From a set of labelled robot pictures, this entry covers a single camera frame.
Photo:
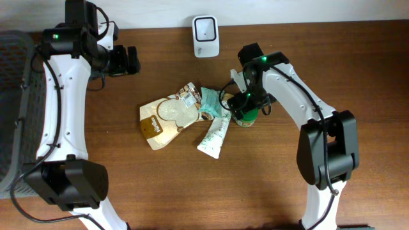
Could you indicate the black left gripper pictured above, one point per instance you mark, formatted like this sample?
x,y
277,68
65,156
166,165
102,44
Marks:
x,y
121,67

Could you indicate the white bamboo print tube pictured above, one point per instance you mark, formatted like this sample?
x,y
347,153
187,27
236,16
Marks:
x,y
212,142

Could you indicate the white barcode scanner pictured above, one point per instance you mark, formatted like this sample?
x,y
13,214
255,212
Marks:
x,y
205,33

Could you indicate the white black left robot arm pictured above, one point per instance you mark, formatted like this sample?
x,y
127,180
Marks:
x,y
74,52

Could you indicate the grey mesh basket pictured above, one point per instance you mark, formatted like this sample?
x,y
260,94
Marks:
x,y
22,107

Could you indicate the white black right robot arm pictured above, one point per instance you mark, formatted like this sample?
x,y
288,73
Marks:
x,y
328,149

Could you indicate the green lid jar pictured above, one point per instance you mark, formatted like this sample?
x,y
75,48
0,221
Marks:
x,y
245,117

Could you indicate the teal snack packet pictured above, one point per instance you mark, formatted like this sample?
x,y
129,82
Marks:
x,y
210,102

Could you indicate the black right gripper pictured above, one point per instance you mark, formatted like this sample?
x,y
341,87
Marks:
x,y
248,104

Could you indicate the beige brown snack pouch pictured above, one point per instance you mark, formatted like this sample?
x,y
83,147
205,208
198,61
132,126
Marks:
x,y
162,120

